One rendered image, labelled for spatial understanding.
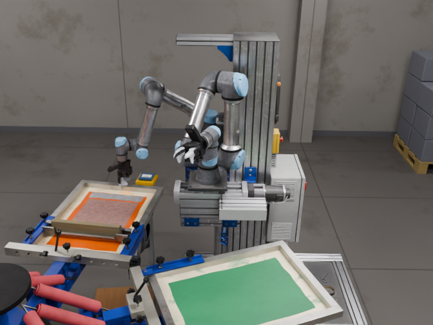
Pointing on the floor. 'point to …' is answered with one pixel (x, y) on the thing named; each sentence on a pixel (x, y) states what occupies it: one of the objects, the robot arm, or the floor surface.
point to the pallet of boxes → (417, 113)
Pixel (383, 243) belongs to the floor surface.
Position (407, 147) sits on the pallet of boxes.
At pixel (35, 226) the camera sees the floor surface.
